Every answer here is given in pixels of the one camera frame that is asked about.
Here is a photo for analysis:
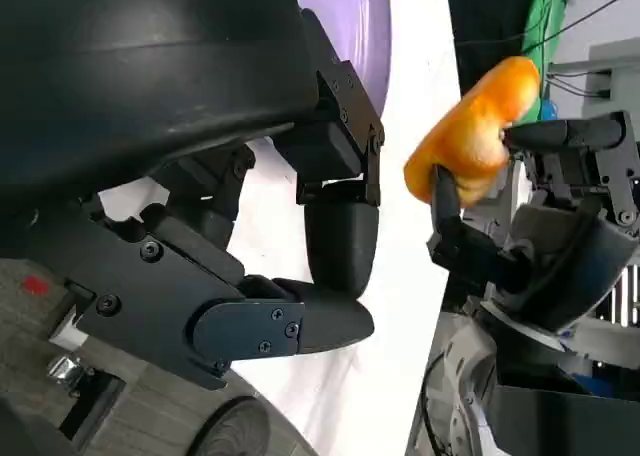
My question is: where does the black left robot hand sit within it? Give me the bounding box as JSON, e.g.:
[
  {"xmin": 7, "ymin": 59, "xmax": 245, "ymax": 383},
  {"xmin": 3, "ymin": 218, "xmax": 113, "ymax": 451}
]
[{"xmin": 0, "ymin": 0, "xmax": 386, "ymax": 392}]

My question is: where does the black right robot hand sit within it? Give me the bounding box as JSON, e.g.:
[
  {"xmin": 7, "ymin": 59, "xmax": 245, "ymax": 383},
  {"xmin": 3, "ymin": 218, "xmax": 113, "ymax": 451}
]
[{"xmin": 426, "ymin": 109, "xmax": 640, "ymax": 333}]

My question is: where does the orange and white bread roll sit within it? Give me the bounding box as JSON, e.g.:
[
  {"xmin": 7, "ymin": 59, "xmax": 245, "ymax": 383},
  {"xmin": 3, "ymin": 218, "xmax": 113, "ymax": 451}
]
[{"xmin": 403, "ymin": 56, "xmax": 543, "ymax": 209}]

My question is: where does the lilac plate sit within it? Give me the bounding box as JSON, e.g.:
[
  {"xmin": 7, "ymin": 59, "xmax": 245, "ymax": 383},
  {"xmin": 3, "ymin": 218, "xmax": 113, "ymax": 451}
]
[{"xmin": 259, "ymin": 0, "xmax": 392, "ymax": 157}]

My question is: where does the green cloth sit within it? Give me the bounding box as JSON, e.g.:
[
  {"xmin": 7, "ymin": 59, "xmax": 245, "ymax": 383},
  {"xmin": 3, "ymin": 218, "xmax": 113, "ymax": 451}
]
[{"xmin": 518, "ymin": 0, "xmax": 571, "ymax": 108}]

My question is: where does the black cloth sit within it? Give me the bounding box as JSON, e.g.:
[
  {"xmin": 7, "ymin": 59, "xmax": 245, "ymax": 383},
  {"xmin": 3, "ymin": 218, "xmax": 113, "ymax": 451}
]
[{"xmin": 442, "ymin": 0, "xmax": 539, "ymax": 100}]

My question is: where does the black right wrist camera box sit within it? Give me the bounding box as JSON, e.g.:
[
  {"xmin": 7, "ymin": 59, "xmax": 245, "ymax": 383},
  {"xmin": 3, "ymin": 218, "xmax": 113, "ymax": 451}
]
[{"xmin": 485, "ymin": 384, "xmax": 640, "ymax": 456}]

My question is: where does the thin black cable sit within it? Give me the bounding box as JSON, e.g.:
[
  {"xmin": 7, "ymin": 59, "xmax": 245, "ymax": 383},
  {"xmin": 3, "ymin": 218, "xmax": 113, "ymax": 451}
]
[{"xmin": 455, "ymin": 0, "xmax": 640, "ymax": 48}]

